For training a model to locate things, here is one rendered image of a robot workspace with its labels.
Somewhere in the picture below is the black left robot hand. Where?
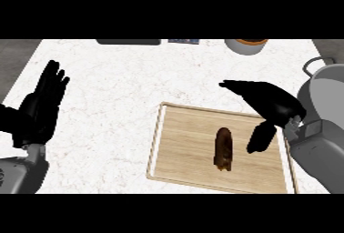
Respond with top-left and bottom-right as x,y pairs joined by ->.
0,59 -> 71,149

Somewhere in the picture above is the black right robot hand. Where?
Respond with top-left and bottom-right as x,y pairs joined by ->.
217,79 -> 309,155

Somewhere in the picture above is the grey metal pot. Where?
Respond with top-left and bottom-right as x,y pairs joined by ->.
296,56 -> 344,130

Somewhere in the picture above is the brown sweet potato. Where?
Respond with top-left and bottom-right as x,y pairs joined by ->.
213,127 -> 234,172

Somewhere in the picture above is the pale wooden tray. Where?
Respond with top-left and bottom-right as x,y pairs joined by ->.
145,101 -> 300,195

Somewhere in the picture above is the grey cup with orange rim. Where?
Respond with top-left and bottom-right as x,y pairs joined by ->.
223,38 -> 269,56

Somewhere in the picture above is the dark grey flat slab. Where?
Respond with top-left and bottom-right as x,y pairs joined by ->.
96,38 -> 163,46

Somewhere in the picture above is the dark blue flat card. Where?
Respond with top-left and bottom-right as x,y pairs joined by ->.
167,38 -> 201,46

